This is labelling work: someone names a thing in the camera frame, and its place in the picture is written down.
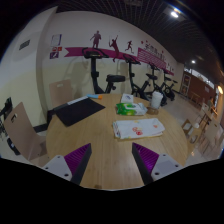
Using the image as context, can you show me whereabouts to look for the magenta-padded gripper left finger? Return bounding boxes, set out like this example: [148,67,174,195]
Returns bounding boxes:
[41,142,93,186]

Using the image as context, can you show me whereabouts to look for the group of wooden chairs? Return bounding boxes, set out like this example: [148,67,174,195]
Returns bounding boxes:
[181,99,224,158]

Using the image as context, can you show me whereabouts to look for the white plastic cup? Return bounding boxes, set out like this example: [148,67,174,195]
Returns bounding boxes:
[150,91,164,110]

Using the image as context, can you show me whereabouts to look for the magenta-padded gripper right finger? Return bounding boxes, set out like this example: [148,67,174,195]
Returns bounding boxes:
[131,142,184,186]

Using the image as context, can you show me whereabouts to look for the green wet wipes pack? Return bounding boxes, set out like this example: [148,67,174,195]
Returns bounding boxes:
[115,101,148,117]

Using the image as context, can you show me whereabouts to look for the black exercise bike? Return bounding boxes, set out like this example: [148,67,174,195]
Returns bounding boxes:
[145,61,164,98]
[81,47,127,95]
[160,68,179,102]
[122,53,151,101]

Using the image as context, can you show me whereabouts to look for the blue and orange marker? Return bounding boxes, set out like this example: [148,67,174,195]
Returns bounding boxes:
[86,93,104,100]

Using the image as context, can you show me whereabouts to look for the white printed towel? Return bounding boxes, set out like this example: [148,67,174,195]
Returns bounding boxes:
[112,117,166,140]

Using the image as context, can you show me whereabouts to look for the black mouse pad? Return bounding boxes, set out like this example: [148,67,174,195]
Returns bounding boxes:
[53,97,107,128]

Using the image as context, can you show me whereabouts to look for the white flat strip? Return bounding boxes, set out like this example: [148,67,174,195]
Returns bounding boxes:
[66,95,90,106]

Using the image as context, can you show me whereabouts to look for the white wall poster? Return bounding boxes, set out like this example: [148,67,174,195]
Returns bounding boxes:
[50,33,63,47]

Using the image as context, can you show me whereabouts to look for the purple wall poster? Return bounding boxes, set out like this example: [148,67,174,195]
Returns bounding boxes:
[49,50,60,60]

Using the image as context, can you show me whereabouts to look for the white tissue box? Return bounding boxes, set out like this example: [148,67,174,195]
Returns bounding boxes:
[120,93,135,104]

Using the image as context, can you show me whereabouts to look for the grey wall vent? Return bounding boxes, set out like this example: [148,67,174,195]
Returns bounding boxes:
[18,39,31,51]

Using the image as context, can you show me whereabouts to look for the light wooden chair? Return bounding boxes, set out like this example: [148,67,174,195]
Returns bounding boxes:
[2,101,48,163]
[48,79,75,109]

